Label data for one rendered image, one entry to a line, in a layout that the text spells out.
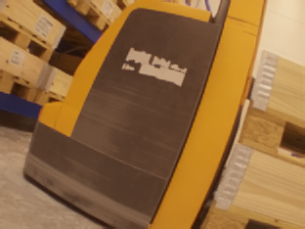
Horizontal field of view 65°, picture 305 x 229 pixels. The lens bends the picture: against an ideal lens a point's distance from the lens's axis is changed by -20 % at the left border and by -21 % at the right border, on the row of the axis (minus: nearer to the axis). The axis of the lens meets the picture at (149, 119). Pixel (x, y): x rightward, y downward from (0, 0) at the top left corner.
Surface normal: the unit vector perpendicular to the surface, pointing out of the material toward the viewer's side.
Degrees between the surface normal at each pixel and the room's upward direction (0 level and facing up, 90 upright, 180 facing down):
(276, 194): 90
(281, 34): 90
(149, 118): 90
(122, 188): 90
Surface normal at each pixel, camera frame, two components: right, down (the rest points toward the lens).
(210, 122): -0.28, -0.16
